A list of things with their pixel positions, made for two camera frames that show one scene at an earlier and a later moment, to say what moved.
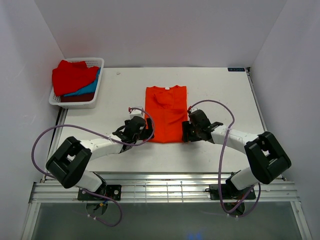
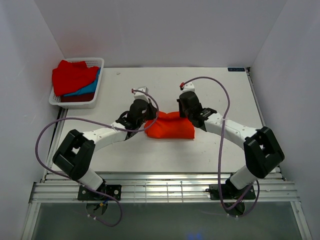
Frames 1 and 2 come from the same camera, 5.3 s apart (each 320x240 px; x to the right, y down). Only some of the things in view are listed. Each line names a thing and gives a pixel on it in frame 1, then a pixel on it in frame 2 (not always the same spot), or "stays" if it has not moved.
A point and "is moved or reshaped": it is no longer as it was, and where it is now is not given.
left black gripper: (150, 134) → (153, 110)
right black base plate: (230, 192) stays
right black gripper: (186, 127) → (181, 114)
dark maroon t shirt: (83, 97) stays
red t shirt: (68, 76) stays
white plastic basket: (55, 100) stays
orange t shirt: (168, 107) is moved or reshaped
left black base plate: (111, 191) stays
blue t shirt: (89, 89) stays
